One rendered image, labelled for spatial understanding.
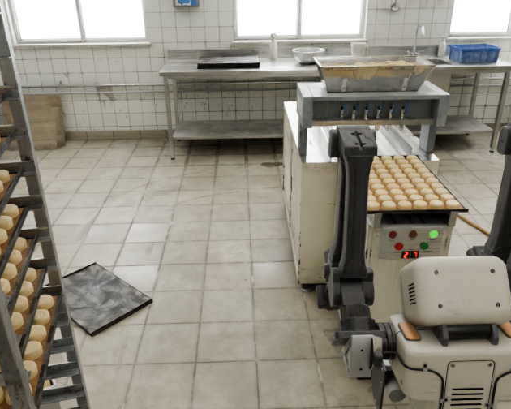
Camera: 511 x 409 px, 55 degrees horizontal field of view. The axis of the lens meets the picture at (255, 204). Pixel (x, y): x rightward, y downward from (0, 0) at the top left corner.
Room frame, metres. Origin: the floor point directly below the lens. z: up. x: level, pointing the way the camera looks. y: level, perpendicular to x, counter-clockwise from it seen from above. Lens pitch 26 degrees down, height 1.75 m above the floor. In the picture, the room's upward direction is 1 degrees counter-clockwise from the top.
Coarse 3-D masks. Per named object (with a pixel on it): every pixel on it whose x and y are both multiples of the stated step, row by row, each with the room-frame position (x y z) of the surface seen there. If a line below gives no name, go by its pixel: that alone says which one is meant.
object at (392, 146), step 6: (372, 126) 2.91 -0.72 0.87; (378, 132) 2.77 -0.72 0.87; (384, 132) 2.68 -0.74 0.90; (378, 138) 2.76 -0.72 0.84; (384, 138) 2.63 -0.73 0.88; (390, 138) 2.57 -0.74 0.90; (384, 144) 2.61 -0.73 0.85; (390, 144) 2.51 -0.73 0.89; (396, 144) 2.46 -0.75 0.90; (390, 150) 2.50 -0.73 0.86; (396, 150) 2.40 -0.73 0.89; (402, 150) 2.37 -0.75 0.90; (444, 216) 1.71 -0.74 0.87; (450, 216) 1.66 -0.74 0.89; (456, 216) 1.66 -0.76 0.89; (444, 222) 1.70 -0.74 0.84; (450, 222) 1.66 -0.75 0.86
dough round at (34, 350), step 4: (28, 344) 0.88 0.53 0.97; (32, 344) 0.88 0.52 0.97; (36, 344) 0.88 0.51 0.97; (40, 344) 0.88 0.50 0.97; (28, 348) 0.87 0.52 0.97; (32, 348) 0.87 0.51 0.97; (36, 348) 0.87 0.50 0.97; (40, 348) 0.87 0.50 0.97; (24, 352) 0.85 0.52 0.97; (28, 352) 0.85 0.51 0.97; (32, 352) 0.85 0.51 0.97; (36, 352) 0.86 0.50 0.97; (40, 352) 0.86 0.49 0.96; (24, 356) 0.85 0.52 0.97; (28, 356) 0.85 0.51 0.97; (32, 356) 0.85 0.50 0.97; (36, 356) 0.86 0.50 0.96; (24, 360) 0.85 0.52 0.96; (32, 360) 0.85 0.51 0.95
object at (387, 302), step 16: (368, 224) 1.69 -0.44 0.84; (384, 224) 1.69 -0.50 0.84; (368, 240) 1.69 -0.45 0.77; (448, 240) 1.70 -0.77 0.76; (368, 256) 1.69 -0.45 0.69; (384, 272) 1.69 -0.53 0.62; (384, 288) 1.69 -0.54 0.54; (384, 304) 1.69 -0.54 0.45; (400, 304) 1.69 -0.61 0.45; (384, 320) 1.69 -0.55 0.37
